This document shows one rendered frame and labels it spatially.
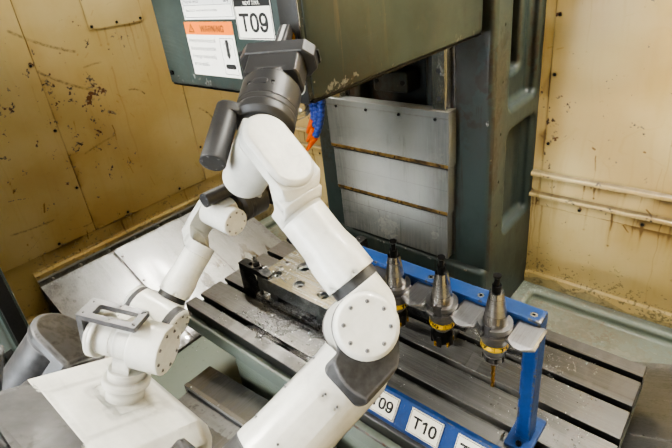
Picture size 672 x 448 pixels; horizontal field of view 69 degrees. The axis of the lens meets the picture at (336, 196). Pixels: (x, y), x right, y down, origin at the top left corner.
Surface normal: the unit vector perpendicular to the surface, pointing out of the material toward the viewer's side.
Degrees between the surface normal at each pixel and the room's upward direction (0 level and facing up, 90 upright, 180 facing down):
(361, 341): 50
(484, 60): 90
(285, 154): 44
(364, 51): 90
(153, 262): 25
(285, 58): 30
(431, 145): 90
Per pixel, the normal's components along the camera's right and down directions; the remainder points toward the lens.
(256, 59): -0.18, -0.54
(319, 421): 0.13, -0.26
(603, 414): -0.11, -0.89
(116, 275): 0.22, -0.72
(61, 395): 0.16, -0.98
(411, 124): -0.64, 0.40
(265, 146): 0.40, -0.46
